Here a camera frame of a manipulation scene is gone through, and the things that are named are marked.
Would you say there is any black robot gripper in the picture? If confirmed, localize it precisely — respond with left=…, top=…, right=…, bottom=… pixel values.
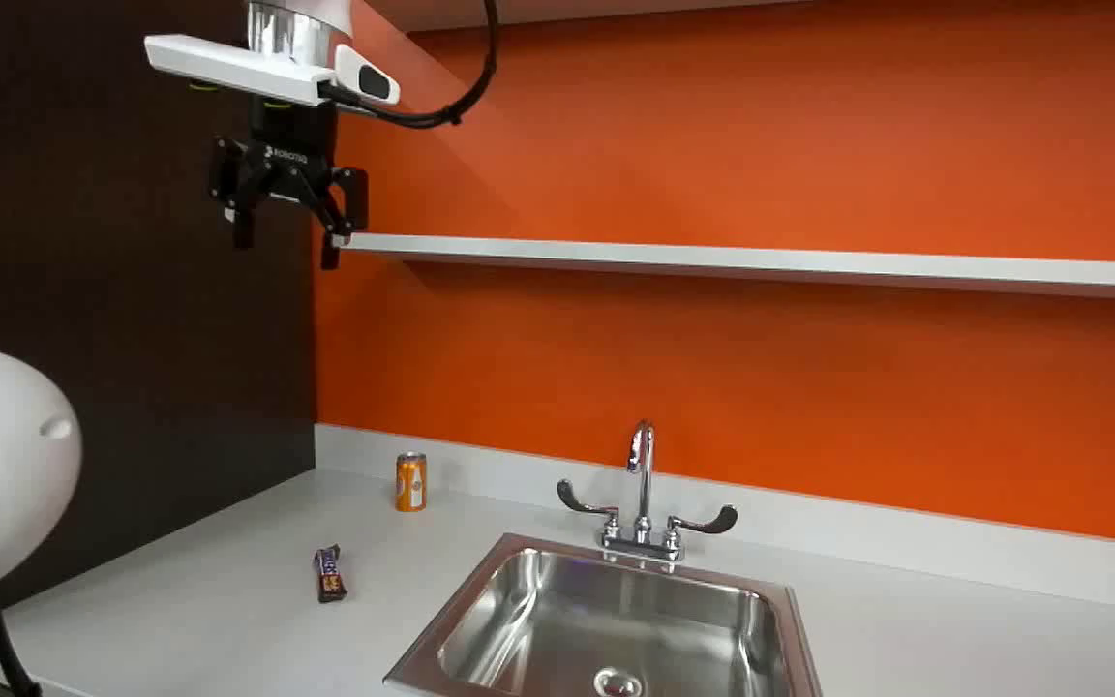
left=211, top=101, right=368, bottom=270

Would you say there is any dark chocolate bar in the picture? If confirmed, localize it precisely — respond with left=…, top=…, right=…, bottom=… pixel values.
left=313, top=547, right=350, bottom=603

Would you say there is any dark wood cabinet panel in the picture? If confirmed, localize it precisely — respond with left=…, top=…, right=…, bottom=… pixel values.
left=0, top=0, right=313, bottom=602

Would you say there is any orange soda can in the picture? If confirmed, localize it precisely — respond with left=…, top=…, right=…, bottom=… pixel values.
left=395, top=452, right=427, bottom=513

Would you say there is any chrome sink faucet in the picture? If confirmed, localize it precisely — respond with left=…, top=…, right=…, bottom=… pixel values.
left=556, top=423, right=741, bottom=561

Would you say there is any stainless steel sink basin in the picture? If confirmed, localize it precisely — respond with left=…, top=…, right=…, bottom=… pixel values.
left=386, top=535, right=826, bottom=697

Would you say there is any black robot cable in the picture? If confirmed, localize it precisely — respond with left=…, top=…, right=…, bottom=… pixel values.
left=316, top=0, right=504, bottom=132

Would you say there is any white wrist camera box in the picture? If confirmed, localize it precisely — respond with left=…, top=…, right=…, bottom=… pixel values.
left=145, top=37, right=404, bottom=108

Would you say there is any white bottom wall shelf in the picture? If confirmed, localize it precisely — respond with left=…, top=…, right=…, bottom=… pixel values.
left=350, top=233, right=1115, bottom=296

